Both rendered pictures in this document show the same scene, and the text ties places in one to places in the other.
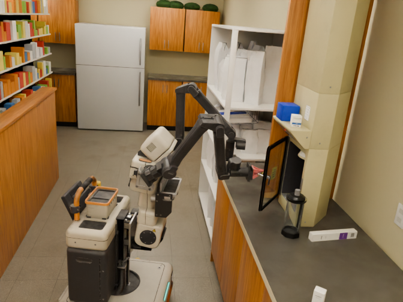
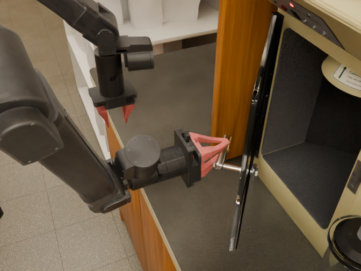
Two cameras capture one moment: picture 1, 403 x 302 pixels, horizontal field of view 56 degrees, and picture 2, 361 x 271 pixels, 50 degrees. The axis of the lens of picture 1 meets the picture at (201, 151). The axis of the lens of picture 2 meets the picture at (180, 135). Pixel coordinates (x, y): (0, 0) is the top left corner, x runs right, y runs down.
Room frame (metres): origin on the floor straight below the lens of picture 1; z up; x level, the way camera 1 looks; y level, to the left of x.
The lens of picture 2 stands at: (1.58, -0.15, 1.70)
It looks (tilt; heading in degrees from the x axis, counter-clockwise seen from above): 41 degrees down; 345
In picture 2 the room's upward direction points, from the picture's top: straight up
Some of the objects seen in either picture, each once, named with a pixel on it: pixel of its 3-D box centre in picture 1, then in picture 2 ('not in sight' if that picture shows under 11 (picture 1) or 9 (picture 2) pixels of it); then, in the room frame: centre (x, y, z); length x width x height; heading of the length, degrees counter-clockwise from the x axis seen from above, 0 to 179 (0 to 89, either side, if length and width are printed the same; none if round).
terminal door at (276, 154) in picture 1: (273, 172); (252, 136); (2.11, -0.44, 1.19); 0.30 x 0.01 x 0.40; 149
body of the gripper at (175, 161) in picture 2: (244, 171); (172, 162); (2.07, -0.26, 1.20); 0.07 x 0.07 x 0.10; 8
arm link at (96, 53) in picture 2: (231, 144); (110, 60); (2.34, -0.19, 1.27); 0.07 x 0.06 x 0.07; 87
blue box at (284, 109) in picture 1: (287, 111); not in sight; (2.16, -0.48, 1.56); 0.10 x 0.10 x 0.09; 8
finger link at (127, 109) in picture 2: not in sight; (118, 108); (2.34, -0.19, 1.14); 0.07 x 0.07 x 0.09; 8
